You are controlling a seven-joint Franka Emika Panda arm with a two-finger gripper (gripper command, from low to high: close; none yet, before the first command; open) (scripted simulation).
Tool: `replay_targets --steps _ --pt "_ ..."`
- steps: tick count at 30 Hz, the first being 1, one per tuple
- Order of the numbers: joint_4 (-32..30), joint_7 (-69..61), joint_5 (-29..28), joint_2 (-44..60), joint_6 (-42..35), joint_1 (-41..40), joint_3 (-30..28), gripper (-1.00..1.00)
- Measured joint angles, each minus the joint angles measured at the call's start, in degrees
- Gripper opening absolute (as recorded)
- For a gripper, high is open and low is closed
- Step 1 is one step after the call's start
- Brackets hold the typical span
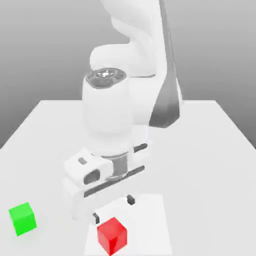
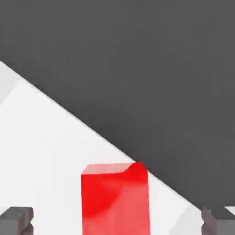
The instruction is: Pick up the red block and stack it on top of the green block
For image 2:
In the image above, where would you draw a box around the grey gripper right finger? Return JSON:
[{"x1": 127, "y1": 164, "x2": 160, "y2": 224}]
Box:
[{"x1": 201, "y1": 206, "x2": 235, "y2": 235}]

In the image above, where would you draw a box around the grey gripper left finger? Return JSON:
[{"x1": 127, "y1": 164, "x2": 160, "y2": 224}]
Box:
[{"x1": 0, "y1": 207, "x2": 34, "y2": 235}]

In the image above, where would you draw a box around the small red cube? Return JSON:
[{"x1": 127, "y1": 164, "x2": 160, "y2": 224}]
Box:
[{"x1": 80, "y1": 162, "x2": 151, "y2": 235}]

